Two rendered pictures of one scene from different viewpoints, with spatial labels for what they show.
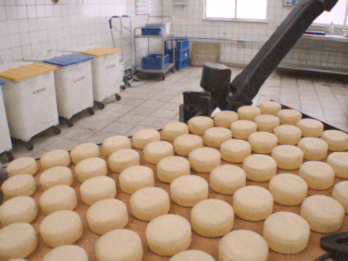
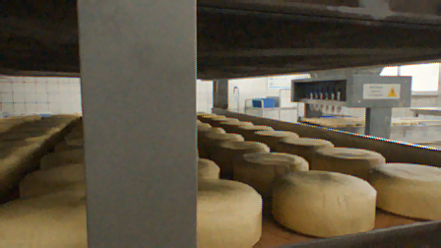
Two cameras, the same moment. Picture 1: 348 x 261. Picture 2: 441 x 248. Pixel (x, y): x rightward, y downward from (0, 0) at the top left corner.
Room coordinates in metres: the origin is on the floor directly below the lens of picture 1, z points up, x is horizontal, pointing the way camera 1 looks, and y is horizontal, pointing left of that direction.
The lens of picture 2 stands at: (1.09, -3.37, 1.11)
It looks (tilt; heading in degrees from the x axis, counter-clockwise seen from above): 6 degrees down; 49
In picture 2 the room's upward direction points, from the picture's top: straight up
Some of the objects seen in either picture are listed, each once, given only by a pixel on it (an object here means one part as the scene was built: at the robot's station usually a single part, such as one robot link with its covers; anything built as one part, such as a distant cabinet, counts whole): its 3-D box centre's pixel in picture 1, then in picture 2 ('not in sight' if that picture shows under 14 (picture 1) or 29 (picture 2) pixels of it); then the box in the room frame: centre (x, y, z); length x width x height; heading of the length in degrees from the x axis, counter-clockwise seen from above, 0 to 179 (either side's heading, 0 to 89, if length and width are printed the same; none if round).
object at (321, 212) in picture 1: (321, 213); not in sight; (0.26, -0.17, 1.00); 0.05 x 0.05 x 0.02
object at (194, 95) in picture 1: (200, 109); not in sight; (0.67, -0.06, 0.99); 0.07 x 0.07 x 0.10; 68
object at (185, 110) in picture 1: (190, 124); not in sight; (0.60, -0.03, 0.98); 0.09 x 0.07 x 0.07; 158
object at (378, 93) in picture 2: not in sight; (340, 105); (2.92, -2.38, 1.01); 0.72 x 0.33 x 0.34; 60
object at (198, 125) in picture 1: (200, 125); not in sight; (0.55, -0.05, 1.00); 0.05 x 0.05 x 0.02
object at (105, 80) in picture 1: (93, 75); not in sight; (3.91, 1.13, 0.38); 0.64 x 0.54 x 0.77; 68
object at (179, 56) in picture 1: (176, 54); not in sight; (6.48, 0.01, 0.30); 0.60 x 0.40 x 0.20; 160
